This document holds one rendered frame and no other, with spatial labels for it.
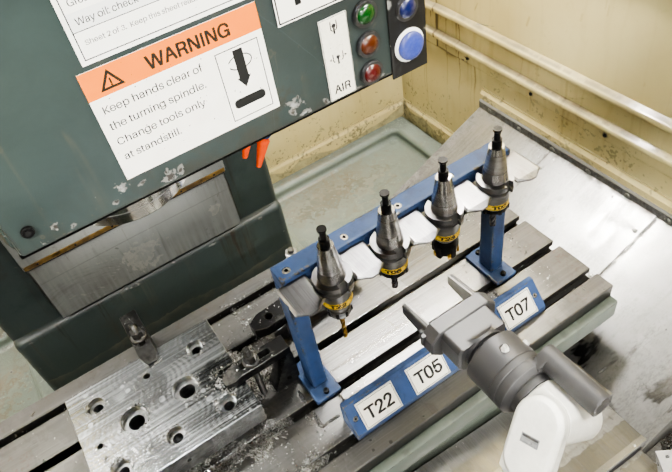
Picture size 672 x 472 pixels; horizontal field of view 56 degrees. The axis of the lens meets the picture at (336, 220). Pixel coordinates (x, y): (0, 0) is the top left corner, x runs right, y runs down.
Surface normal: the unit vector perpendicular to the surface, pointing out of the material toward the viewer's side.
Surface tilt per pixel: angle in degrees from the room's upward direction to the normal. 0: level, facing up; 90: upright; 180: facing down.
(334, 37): 90
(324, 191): 0
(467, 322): 0
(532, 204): 24
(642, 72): 90
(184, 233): 91
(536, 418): 47
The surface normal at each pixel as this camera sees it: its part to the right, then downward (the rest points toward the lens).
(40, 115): 0.54, 0.54
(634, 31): -0.83, 0.47
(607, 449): -0.02, -0.75
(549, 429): -0.70, -0.14
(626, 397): -0.47, -0.45
